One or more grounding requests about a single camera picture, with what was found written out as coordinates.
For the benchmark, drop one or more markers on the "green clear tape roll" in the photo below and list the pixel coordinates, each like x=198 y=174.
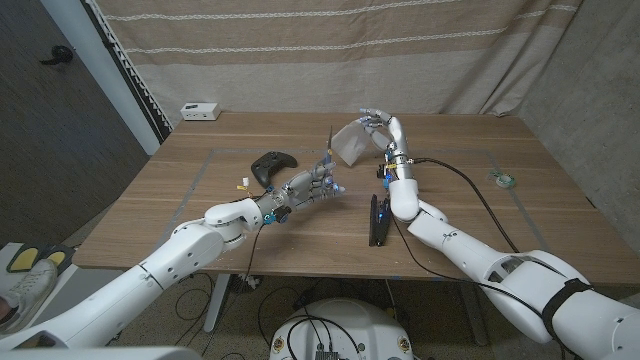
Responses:
x=502 y=178

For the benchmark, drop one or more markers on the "beige striped curtain backdrop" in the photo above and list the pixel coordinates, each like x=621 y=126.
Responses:
x=325 y=65

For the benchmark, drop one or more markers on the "black game controller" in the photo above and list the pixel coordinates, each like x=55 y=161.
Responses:
x=272 y=165

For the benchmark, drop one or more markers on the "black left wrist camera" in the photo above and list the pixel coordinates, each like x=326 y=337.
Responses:
x=280 y=215

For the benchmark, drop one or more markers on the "dark wooden door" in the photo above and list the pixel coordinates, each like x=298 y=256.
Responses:
x=50 y=150

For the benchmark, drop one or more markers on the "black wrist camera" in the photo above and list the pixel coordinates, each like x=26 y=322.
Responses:
x=280 y=215
x=384 y=175

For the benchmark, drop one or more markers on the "white power strip box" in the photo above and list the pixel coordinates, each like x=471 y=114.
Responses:
x=200 y=111

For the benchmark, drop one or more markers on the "black stapler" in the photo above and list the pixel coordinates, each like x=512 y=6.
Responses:
x=373 y=220

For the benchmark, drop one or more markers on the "black white floor brush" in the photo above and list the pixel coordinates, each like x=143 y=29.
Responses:
x=245 y=282

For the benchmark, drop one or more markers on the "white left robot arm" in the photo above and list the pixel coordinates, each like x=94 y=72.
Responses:
x=150 y=270

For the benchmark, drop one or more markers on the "white table leg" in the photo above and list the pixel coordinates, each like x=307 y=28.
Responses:
x=217 y=300

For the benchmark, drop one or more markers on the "grey table leg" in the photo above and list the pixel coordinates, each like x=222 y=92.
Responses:
x=472 y=310

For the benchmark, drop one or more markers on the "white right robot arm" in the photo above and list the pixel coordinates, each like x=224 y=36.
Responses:
x=500 y=270

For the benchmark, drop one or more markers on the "white door frame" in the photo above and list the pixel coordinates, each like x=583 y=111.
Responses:
x=99 y=65

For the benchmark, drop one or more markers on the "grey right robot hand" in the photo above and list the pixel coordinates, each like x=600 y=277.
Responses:
x=397 y=145

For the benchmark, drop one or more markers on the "white sneaker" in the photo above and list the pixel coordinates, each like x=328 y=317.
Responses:
x=27 y=292

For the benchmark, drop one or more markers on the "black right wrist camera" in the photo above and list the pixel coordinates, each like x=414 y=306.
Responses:
x=384 y=175

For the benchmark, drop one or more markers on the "white tissue sheet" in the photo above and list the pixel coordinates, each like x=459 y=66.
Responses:
x=352 y=142

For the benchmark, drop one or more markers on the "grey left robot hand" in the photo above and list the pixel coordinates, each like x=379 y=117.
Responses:
x=305 y=187

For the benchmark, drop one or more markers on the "white robot torso base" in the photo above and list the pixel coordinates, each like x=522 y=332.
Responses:
x=360 y=325

